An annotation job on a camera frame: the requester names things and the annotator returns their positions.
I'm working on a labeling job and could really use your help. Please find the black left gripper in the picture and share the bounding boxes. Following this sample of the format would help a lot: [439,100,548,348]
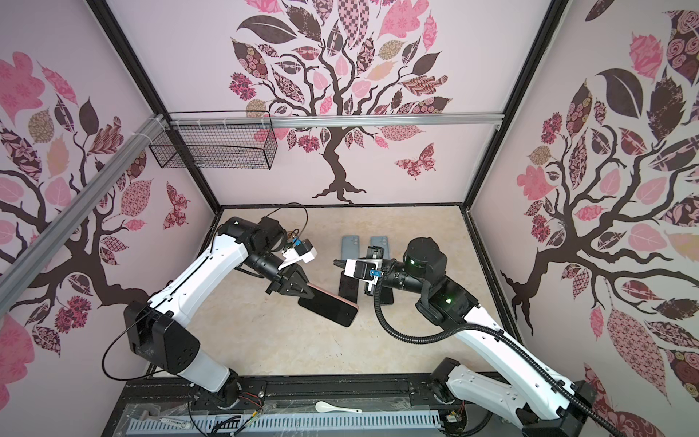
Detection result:
[241,248,314,299]

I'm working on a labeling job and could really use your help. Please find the light blue case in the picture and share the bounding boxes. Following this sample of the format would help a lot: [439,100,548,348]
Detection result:
[369,236,390,259]
[340,235,360,260]

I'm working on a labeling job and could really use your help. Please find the black phone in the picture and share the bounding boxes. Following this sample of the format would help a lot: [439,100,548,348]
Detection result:
[298,284,359,328]

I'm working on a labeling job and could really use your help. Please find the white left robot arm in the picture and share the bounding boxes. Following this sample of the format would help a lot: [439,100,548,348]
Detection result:
[124,217,317,396]

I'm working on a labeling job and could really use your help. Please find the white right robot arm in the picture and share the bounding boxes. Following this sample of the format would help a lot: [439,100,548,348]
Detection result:
[333,237,595,436]

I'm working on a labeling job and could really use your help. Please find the white plastic spoon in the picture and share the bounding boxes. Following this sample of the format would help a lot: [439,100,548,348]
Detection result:
[315,401,363,414]

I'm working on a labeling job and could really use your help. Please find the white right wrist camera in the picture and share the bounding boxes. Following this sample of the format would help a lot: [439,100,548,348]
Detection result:
[352,259,383,296]

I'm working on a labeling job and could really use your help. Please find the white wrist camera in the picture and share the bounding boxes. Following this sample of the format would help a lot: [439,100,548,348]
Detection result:
[352,259,383,296]
[278,239,318,271]

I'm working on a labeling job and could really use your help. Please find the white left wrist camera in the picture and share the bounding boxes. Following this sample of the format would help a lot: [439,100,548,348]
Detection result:
[278,239,318,271]

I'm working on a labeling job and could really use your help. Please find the black wire basket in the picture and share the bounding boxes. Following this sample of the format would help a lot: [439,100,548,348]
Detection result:
[149,109,278,170]

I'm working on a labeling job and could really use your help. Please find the aluminium rail back wall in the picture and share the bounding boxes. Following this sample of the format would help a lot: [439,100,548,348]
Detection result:
[169,111,504,129]

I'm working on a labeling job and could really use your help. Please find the aluminium rail wall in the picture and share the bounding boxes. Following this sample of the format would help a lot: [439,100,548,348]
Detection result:
[1,114,166,314]
[169,111,504,129]

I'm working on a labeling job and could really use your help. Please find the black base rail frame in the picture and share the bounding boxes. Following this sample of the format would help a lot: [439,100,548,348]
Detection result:
[103,372,525,437]

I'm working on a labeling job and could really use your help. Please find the black corrugated cable conduit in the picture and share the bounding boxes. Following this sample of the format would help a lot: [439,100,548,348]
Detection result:
[372,277,626,437]

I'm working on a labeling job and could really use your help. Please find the white slotted cable duct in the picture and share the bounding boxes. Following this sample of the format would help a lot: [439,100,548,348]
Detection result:
[117,411,442,436]

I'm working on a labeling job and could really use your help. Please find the aluminium rail left wall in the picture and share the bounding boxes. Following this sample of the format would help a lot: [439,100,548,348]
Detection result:
[1,114,166,314]

